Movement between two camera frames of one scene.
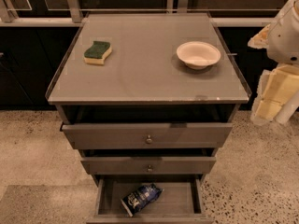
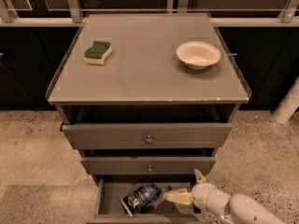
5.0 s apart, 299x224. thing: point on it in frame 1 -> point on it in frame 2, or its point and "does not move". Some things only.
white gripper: x=285 y=39 -> x=202 y=194
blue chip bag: x=140 y=197 does not move
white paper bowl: x=198 y=55 does not move
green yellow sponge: x=97 y=52 does not move
